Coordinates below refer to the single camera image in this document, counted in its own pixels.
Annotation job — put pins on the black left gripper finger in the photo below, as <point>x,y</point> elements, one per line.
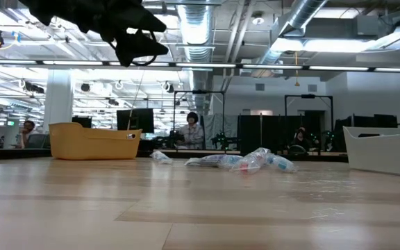
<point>144,22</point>
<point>134,48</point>

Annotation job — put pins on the small clear pack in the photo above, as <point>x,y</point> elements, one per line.
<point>161,158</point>

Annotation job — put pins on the clear toothbrush pack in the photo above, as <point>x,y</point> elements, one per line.
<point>250,162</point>
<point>283,164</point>
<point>214,160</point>

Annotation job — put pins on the background black robot arm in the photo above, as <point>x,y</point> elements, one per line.
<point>168,140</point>
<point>224,140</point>

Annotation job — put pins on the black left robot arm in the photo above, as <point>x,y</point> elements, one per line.
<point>43,8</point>

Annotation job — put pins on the large black monitor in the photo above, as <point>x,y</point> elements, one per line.
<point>135,121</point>

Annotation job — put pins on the small black monitor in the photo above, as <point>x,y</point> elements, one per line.
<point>82,121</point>

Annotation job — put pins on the white building column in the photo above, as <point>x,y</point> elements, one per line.
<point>58,97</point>

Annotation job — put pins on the person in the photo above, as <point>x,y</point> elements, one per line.
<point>191,133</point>
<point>300,139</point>
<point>28,133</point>

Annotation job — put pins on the yellow plastic bin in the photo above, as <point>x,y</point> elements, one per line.
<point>92,144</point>

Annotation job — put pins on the grey fabric cover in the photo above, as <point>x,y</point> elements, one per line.
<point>221,125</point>

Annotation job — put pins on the grey office chair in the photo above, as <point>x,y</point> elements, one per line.
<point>40,140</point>

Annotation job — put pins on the black partition screen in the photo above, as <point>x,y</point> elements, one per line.
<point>273,133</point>

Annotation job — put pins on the row of black monitors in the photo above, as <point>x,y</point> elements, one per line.
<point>373,121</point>

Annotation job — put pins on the white plastic bin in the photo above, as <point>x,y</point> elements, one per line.
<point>384,152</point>

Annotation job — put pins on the silver ribbed air duct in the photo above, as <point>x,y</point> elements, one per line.
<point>304,12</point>
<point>196,24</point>

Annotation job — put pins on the black background rig frame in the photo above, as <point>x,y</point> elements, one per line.
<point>307,96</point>
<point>200,92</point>

